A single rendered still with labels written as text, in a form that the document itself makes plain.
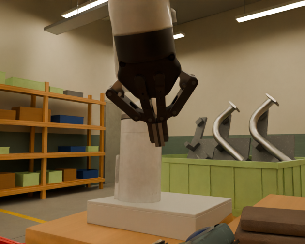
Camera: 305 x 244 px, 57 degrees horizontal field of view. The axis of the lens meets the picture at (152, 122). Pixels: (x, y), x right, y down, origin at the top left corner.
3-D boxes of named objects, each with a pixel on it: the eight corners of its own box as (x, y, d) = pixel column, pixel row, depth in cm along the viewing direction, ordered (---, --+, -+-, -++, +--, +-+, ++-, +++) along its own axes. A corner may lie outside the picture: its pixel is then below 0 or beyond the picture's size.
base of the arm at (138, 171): (108, 199, 60) (112, 119, 62) (135, 195, 67) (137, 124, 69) (144, 205, 54) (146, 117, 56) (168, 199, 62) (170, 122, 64)
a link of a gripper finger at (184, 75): (173, 60, 35) (161, 74, 36) (201, 82, 36) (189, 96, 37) (172, 57, 38) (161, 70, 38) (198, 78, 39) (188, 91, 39)
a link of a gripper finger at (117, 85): (124, 64, 38) (138, 74, 39) (106, 90, 40) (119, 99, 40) (122, 67, 36) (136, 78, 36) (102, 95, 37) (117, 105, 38)
